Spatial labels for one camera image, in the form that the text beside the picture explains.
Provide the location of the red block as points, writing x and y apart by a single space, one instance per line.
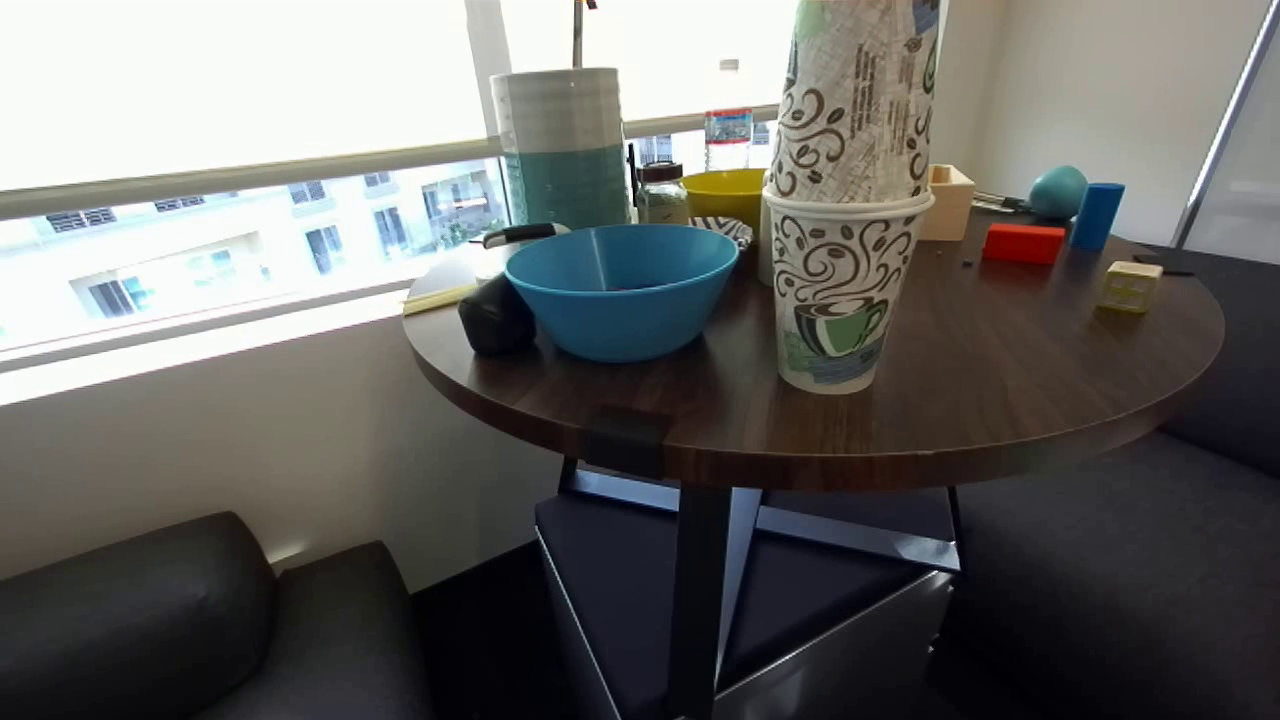
1027 242

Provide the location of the yellow bowl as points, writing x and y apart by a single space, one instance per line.
724 194

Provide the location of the black round object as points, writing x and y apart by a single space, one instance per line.
497 321

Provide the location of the black sofa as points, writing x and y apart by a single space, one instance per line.
1146 581
194 627

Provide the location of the upright patterned paper cup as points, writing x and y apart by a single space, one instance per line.
838 273

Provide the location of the blue block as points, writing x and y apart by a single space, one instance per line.
1094 223

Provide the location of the round dark wooden table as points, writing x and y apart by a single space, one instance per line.
985 373

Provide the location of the small yellow white cube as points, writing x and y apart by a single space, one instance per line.
1129 287

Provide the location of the white and teal canister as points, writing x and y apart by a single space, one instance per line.
563 144

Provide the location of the blue plastic bowl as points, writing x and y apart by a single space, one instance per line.
623 292

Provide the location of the wooden box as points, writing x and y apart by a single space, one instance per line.
950 206

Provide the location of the teal scoop spoon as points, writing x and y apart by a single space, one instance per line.
1049 199

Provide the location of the glass jar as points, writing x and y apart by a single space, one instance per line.
661 194

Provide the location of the patterned paper cup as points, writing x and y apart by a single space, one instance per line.
858 102
838 273

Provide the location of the black sofa left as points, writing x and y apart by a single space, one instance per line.
194 627

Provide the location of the black sofa right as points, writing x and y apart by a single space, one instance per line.
1146 581

